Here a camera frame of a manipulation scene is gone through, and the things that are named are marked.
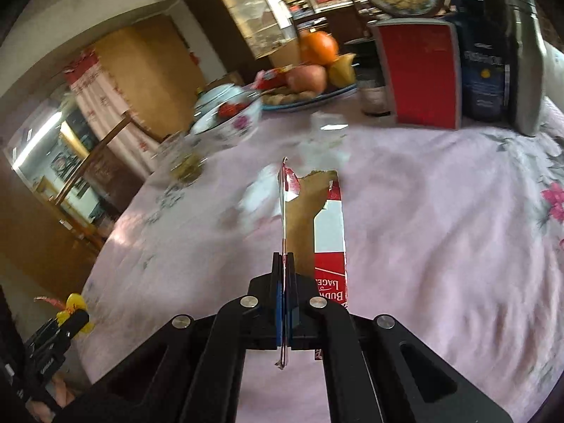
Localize brown snacks pile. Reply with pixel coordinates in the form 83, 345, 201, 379
263, 88, 317, 105

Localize glass display cabinet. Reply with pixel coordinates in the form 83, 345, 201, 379
174, 0, 300, 71

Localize cluttered wooden shelf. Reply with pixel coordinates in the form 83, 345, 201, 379
275, 0, 366, 31

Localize dark blue bag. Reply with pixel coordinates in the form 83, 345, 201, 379
449, 0, 514, 122

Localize red snack packet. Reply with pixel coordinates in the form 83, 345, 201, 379
253, 67, 294, 93

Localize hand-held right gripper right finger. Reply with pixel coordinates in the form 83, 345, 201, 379
286, 252, 514, 423

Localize pink floral tablecloth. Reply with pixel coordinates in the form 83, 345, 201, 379
81, 92, 564, 423

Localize glass jar with dark lid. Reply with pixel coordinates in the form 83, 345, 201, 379
352, 39, 397, 117

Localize torn red white cardboard piece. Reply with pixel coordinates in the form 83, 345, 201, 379
275, 156, 351, 368

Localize white lidded ceramic pot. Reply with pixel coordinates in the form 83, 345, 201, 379
194, 83, 245, 115

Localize red box with grey edge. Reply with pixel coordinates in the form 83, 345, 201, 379
370, 18, 463, 130

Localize orange fruit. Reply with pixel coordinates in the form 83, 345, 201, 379
300, 31, 340, 67

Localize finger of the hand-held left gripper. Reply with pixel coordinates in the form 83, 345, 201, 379
44, 309, 90, 351

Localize clear plastic wrapper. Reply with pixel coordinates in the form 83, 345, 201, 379
311, 112, 349, 133

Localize white floral ceramic bowl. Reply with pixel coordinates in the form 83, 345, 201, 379
190, 86, 264, 148

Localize red food pieces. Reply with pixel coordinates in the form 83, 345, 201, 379
217, 102, 250, 119

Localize blue rimmed fruit plate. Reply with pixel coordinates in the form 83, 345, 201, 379
260, 81, 358, 113

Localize white crumpled tissue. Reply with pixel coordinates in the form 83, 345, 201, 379
238, 165, 283, 219

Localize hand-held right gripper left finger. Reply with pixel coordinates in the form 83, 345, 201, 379
88, 252, 283, 423

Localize clear drinking glass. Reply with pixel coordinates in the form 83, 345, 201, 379
156, 132, 210, 186

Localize wooden chair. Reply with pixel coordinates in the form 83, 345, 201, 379
55, 112, 186, 239

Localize red apple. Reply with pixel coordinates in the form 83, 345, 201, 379
286, 65, 329, 94

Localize wooden door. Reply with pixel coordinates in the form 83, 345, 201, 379
94, 15, 208, 142

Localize silver metal canister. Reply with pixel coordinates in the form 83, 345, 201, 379
496, 0, 547, 137

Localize white pink patterned curtain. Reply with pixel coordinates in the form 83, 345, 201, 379
64, 48, 161, 172

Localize yellow fruit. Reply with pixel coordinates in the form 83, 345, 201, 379
327, 53, 357, 88

